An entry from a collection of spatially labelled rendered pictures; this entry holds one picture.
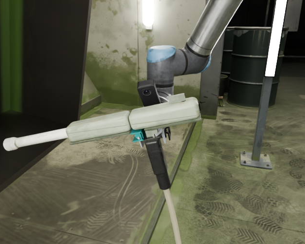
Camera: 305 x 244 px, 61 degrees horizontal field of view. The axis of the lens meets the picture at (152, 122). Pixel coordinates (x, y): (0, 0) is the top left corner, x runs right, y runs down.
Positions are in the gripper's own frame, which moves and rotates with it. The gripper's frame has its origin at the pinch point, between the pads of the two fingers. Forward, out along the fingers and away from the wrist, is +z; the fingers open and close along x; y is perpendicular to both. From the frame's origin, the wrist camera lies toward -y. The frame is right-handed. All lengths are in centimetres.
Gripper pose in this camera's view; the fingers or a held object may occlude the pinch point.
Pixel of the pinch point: (147, 131)
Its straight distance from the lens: 58.2
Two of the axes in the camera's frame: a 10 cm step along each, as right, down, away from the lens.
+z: -1.0, 3.7, -9.2
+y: 2.3, 9.1, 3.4
